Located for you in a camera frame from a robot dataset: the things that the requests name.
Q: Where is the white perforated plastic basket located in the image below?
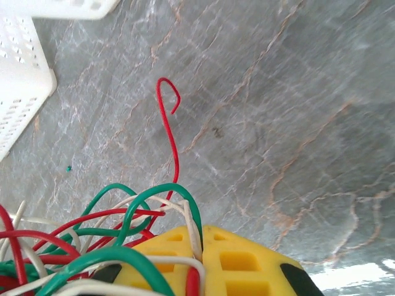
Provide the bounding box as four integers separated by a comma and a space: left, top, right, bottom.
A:
0, 15, 58, 163
29, 0, 122, 21

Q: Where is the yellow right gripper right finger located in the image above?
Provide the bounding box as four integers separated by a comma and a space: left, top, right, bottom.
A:
202, 224, 325, 296

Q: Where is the thick green cable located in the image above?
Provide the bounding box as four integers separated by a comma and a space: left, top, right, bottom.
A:
0, 183, 203, 296

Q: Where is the thick red cable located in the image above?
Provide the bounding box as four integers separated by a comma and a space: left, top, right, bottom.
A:
0, 205, 201, 296

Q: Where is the thick white cable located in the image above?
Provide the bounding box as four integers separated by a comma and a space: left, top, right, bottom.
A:
0, 197, 206, 296

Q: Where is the thin green cable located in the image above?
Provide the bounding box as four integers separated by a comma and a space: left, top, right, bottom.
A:
46, 183, 154, 257

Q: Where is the thin white cable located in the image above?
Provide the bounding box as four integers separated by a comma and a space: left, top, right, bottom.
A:
0, 195, 186, 296

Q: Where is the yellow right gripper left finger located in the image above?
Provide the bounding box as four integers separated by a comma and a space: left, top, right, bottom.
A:
92, 225, 205, 296

